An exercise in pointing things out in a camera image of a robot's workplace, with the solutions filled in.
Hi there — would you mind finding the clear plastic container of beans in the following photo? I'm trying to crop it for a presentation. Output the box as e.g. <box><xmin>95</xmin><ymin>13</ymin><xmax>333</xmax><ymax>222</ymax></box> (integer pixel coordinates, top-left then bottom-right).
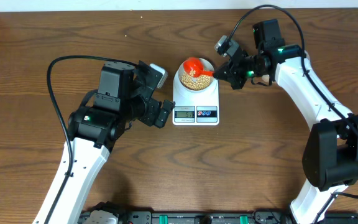
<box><xmin>262</xmin><ymin>75</ymin><xmax>275</xmax><ymax>85</ymax></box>

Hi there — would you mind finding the red measuring scoop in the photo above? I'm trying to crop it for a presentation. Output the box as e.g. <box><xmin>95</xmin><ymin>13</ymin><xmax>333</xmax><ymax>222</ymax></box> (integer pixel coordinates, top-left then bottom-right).
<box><xmin>183</xmin><ymin>57</ymin><xmax>213</xmax><ymax>78</ymax></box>

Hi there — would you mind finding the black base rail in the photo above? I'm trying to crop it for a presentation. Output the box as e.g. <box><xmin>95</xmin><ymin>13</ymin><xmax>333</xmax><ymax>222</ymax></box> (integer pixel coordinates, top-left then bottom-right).
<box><xmin>78</xmin><ymin>201</ymin><xmax>358</xmax><ymax>224</ymax></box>

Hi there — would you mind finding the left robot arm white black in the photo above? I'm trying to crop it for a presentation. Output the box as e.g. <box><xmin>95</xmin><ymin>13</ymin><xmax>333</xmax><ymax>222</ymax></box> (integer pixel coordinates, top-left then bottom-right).
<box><xmin>34</xmin><ymin>60</ymin><xmax>175</xmax><ymax>223</ymax></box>

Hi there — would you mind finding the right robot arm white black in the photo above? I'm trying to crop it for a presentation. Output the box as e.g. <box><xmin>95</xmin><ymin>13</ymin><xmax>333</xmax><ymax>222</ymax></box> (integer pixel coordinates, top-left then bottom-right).
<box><xmin>213</xmin><ymin>19</ymin><xmax>358</xmax><ymax>223</ymax></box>

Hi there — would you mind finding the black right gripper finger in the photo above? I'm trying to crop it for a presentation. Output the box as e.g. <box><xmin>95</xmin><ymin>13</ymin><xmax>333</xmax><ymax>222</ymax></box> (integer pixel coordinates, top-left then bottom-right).
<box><xmin>213</xmin><ymin>62</ymin><xmax>228</xmax><ymax>75</ymax></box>
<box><xmin>213</xmin><ymin>70</ymin><xmax>230</xmax><ymax>82</ymax></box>

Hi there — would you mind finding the white digital kitchen scale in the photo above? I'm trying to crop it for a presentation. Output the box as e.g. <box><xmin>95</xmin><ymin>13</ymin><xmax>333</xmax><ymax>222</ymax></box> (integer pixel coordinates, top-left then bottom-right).
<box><xmin>172</xmin><ymin>72</ymin><xmax>219</xmax><ymax>126</ymax></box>

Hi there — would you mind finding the grey bowl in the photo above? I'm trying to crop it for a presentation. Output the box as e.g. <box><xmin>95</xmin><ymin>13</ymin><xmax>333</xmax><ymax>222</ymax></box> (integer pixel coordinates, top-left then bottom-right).
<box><xmin>176</xmin><ymin>58</ymin><xmax>214</xmax><ymax>91</ymax></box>

